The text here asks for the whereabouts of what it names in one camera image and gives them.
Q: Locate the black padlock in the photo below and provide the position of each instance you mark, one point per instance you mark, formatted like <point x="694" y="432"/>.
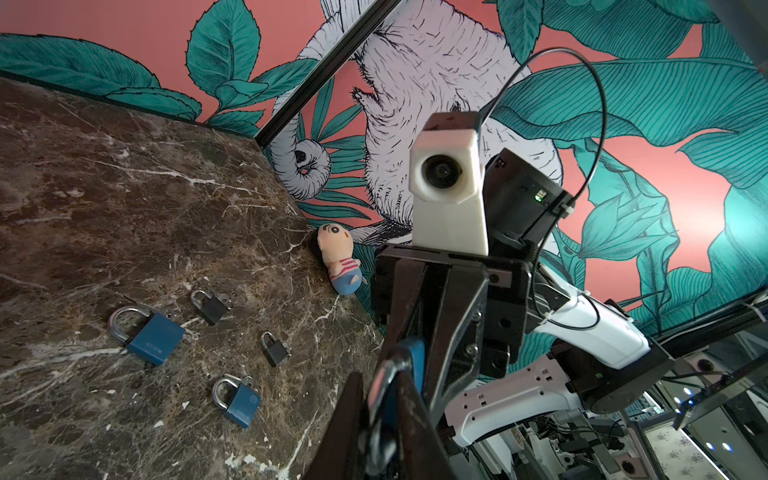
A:
<point x="273" y="348"/>
<point x="209" y="307"/>

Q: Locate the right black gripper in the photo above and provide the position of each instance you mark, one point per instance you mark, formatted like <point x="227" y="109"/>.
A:
<point x="470" y="312"/>

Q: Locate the blue padlock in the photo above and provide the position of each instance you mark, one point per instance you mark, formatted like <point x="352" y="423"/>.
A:
<point x="380" y="441"/>
<point x="237" y="398"/>
<point x="156" y="340"/>

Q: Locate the plush doll striped shirt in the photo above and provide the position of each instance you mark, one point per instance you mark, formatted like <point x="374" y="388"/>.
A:
<point x="337" y="247"/>

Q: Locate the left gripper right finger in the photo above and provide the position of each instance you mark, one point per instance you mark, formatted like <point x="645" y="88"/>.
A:
<point x="420" y="451"/>

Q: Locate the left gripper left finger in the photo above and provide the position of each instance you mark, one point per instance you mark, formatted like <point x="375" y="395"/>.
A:
<point x="339" y="456"/>

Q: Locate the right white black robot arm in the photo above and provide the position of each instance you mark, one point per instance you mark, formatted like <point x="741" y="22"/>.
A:
<point x="576" y="353"/>

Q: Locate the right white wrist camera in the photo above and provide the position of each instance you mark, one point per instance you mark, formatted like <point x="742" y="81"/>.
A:
<point x="446" y="181"/>

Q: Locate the right black frame post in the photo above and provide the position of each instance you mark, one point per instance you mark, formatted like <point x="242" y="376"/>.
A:
<point x="325" y="70"/>

